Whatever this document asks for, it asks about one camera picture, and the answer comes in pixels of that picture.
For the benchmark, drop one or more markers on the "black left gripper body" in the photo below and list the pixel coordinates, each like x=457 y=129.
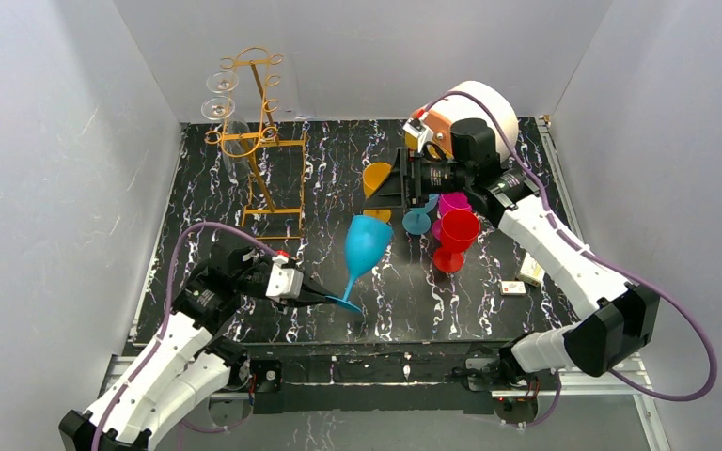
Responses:
x=302 y=293

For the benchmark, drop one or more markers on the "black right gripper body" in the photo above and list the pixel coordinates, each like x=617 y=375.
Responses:
x=409 y=180

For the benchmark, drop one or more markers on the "light blue plastic wine glass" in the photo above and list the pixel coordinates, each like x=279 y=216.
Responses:
x=417 y=221

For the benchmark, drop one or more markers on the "magenta plastic wine glass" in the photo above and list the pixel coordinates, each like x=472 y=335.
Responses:
x=446 y=203

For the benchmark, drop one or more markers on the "red plastic wine glass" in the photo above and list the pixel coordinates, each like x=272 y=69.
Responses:
x=458 y=230

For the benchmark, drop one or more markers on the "clear wine glass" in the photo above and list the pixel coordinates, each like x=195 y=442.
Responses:
x=219 y=108
x=222 y=82

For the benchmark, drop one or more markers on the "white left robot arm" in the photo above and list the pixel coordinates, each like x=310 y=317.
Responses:
x=190 y=358

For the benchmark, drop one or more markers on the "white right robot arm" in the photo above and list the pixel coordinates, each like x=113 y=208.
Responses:
x=616 y=312

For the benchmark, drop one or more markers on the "orange plastic wine glass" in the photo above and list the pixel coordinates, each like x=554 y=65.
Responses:
x=373 y=176

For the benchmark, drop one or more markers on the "round drawer cabinet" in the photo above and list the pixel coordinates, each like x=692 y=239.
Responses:
x=442 y=114

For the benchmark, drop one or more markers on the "black marble table mat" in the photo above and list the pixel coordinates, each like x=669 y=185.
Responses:
x=403 y=298

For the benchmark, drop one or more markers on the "cream rectangular box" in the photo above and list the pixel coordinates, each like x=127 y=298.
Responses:
x=531 y=272

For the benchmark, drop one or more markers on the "small white box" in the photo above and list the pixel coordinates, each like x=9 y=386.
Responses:
x=513 y=288

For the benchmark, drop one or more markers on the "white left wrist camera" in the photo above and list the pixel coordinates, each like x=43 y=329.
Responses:
x=285 y=279

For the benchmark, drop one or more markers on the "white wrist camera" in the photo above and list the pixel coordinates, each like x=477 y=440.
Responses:
x=416 y=133
x=285 y=279

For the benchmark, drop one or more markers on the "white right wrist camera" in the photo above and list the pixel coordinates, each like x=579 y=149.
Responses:
x=416 y=133

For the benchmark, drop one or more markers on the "gold wire wine glass rack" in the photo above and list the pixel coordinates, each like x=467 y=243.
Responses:
x=244 y=146

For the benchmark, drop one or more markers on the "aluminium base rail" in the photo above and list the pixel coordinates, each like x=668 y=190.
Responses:
x=410 y=378

